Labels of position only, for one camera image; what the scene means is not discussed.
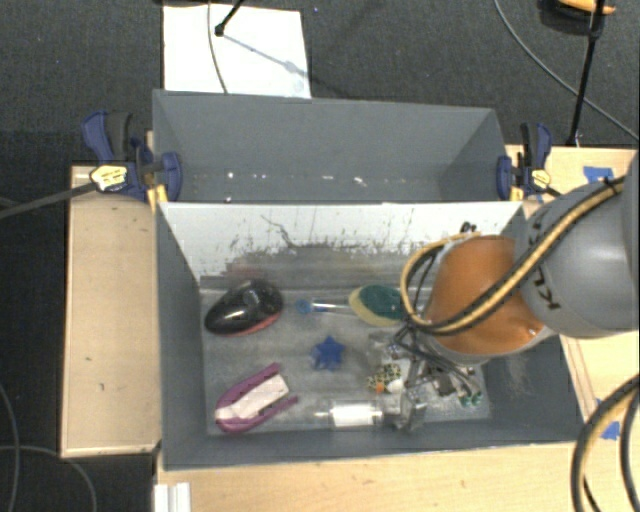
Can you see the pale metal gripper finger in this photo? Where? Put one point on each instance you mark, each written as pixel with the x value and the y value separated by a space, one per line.
pixel 414 411

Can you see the spotted toy animal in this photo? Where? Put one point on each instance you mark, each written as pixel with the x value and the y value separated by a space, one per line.
pixel 385 376

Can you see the green and yellow oval sponge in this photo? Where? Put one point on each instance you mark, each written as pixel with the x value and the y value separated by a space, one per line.
pixel 382 302

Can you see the blue star toy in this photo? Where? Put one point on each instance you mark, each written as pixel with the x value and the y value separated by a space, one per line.
pixel 327 352

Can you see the blue tipped clear stick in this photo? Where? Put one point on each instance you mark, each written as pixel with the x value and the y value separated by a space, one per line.
pixel 302 306

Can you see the black and red computer mouse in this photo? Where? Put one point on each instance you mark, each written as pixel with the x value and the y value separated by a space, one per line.
pixel 245 307

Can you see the grey metal bin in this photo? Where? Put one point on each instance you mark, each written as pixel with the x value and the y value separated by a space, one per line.
pixel 320 150

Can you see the pale wood flat board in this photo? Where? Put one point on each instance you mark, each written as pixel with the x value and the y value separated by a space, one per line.
pixel 112 325

